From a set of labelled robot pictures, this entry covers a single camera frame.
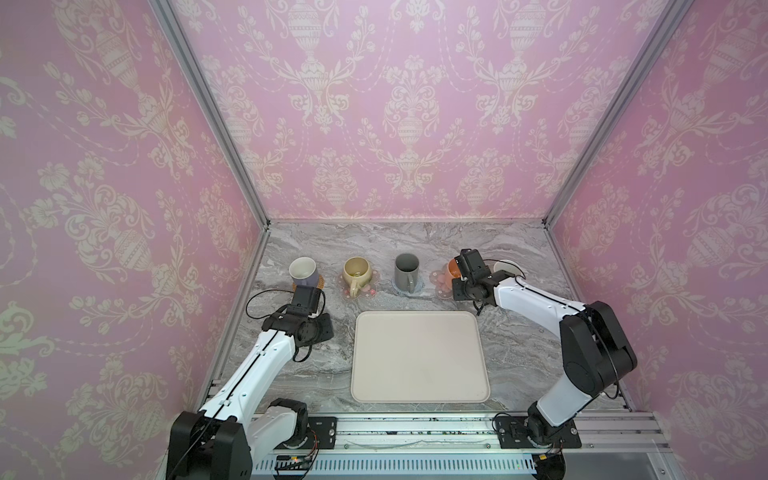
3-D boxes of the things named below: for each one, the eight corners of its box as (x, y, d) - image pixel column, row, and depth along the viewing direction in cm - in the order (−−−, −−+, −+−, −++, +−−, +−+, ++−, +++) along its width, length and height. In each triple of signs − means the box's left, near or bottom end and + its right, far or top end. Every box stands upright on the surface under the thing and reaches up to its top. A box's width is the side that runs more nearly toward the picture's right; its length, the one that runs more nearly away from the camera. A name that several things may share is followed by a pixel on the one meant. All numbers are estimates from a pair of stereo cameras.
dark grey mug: (394, 299, 101) (394, 279, 91) (394, 273, 108) (394, 252, 98) (417, 299, 101) (419, 279, 91) (415, 273, 108) (417, 252, 98)
